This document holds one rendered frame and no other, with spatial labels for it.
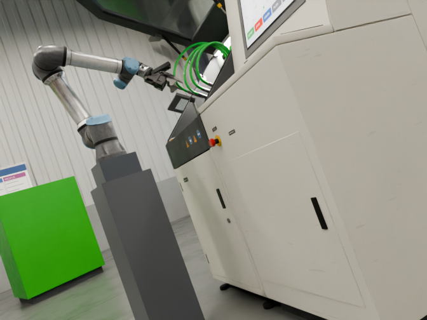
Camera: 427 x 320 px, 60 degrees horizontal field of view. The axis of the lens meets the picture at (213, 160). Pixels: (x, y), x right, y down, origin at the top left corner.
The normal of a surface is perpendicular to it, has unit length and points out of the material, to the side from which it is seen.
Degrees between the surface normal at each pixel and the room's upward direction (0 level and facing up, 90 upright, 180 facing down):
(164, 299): 90
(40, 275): 90
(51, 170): 90
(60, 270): 90
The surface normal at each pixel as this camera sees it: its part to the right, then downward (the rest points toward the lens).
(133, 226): 0.48, -0.22
